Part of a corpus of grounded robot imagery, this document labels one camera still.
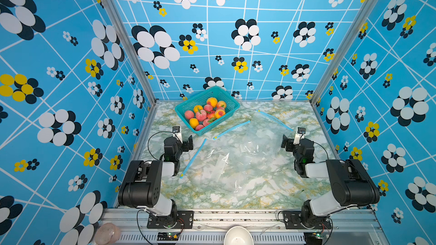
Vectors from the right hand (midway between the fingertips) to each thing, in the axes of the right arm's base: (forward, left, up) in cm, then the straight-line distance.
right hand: (296, 135), depth 93 cm
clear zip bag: (-5, +24, -5) cm, 25 cm away
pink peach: (+17, +63, -2) cm, 65 cm away
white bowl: (-45, +34, -5) cm, 57 cm away
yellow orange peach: (+20, +58, +1) cm, 62 cm away
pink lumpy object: (-46, +89, -6) cm, 100 cm away
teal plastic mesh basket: (+18, +53, 0) cm, 56 cm away
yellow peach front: (+10, +59, -1) cm, 60 cm away
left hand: (0, +62, +1) cm, 62 cm away
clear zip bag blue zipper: (-12, +45, -6) cm, 47 cm away
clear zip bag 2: (+15, +14, -7) cm, 22 cm away
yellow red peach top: (+27, +49, 0) cm, 56 cm away
